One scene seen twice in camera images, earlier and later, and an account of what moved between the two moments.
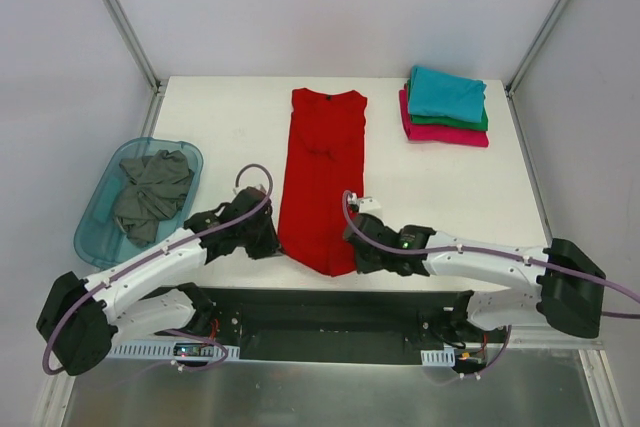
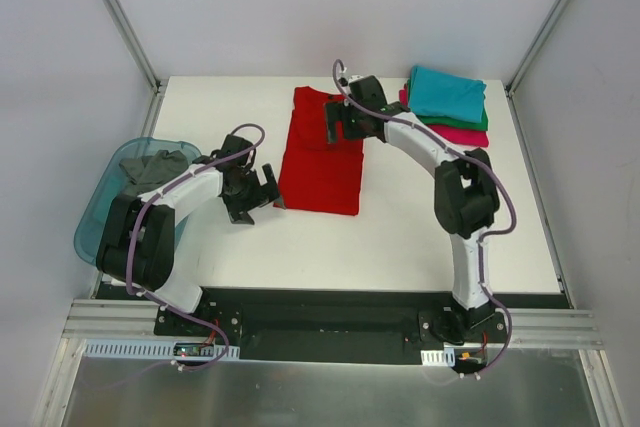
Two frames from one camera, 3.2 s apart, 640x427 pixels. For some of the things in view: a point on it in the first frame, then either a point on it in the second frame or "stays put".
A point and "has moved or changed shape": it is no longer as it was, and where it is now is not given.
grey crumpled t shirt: (152, 189) stays put
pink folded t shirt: (437, 134) stays put
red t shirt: (325, 165) has moved or changed shape
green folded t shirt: (447, 122) stays put
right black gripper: (364, 254) -> (341, 120)
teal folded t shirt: (439, 94) stays put
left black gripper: (263, 238) -> (255, 197)
